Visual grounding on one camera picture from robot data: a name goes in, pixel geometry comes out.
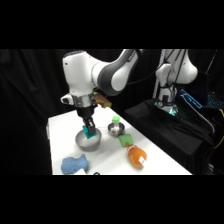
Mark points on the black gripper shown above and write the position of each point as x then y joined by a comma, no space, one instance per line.
86,111

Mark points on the blue cube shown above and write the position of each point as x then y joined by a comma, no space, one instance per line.
90,134

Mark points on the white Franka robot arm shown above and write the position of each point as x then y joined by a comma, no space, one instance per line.
80,73

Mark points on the grey bowl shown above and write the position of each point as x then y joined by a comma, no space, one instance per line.
87,143

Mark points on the small shiny metal bowl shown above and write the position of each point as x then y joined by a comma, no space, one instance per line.
116,129

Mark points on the green soft block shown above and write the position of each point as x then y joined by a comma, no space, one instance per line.
126,140

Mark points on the blue plush toy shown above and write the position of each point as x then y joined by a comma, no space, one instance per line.
73,164

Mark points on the small black object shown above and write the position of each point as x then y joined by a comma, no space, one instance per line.
96,173

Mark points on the orange plush toy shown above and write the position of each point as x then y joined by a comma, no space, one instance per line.
136,156

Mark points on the black curtain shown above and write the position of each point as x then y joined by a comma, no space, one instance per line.
33,100

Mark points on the black robot stand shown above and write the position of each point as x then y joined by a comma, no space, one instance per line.
166,136

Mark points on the small green light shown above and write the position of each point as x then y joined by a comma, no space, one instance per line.
172,112

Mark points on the blue lit screen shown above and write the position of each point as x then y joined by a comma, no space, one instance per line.
191,98

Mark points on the yellowish wrist camera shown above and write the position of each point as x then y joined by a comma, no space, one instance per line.
102,100

